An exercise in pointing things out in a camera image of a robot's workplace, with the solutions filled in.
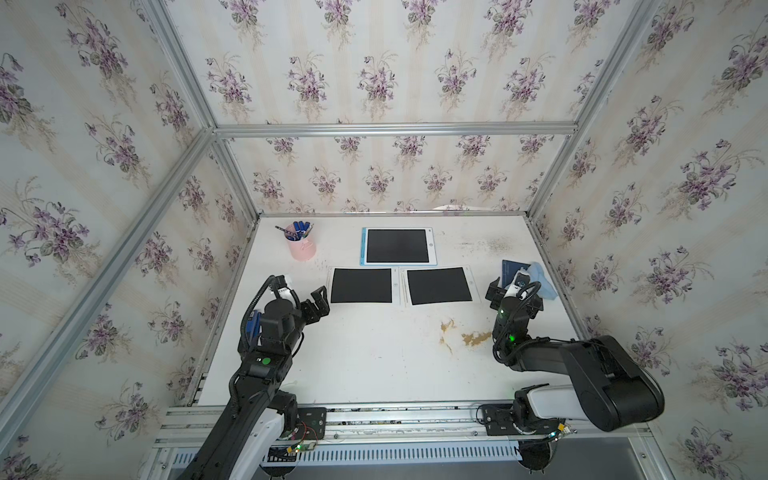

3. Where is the blue framed drawing tablet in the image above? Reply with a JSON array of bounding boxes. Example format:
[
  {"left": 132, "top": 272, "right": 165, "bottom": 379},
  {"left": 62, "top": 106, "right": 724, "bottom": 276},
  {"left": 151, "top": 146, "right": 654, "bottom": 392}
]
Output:
[{"left": 360, "top": 228, "right": 438, "bottom": 267}]

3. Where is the dark blue book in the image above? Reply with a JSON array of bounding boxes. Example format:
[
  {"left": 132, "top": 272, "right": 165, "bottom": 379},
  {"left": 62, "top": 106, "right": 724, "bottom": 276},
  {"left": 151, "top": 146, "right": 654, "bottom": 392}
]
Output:
[{"left": 501, "top": 259, "right": 530, "bottom": 288}]

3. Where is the pink pen cup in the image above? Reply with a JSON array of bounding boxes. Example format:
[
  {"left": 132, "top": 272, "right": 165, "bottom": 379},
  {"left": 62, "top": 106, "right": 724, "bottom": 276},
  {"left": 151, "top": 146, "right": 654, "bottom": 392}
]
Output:
[{"left": 285, "top": 232, "right": 316, "bottom": 262}]

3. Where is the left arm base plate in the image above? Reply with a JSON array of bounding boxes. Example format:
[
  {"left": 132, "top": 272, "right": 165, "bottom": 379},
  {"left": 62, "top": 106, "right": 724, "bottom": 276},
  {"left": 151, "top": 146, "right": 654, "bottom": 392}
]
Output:
[{"left": 280, "top": 407, "right": 328, "bottom": 442}]

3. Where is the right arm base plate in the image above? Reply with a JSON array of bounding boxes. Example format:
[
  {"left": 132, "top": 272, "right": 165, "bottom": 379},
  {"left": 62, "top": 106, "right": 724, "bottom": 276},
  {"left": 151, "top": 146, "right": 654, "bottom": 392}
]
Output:
[{"left": 475, "top": 403, "right": 564, "bottom": 436}]

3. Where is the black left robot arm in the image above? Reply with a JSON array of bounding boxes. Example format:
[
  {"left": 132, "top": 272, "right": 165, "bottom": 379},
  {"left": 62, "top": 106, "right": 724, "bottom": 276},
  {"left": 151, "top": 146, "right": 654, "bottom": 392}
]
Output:
[{"left": 179, "top": 275, "right": 330, "bottom": 479}]

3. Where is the white framed tablet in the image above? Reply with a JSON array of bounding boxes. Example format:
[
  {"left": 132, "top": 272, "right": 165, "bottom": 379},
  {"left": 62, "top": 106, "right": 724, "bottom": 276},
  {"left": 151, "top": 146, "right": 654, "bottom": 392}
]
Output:
[
  {"left": 329, "top": 267, "right": 400, "bottom": 304},
  {"left": 400, "top": 266, "right": 479, "bottom": 306}
]

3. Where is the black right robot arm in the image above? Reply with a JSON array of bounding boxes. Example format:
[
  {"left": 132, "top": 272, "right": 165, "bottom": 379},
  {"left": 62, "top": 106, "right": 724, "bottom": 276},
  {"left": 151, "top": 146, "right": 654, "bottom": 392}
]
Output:
[{"left": 482, "top": 279, "right": 665, "bottom": 437}]

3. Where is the light blue microfiber cloth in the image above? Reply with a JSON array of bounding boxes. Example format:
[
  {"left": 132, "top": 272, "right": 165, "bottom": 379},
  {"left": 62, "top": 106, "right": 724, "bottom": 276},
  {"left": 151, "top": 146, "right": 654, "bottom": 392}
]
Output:
[{"left": 526, "top": 262, "right": 558, "bottom": 300}]

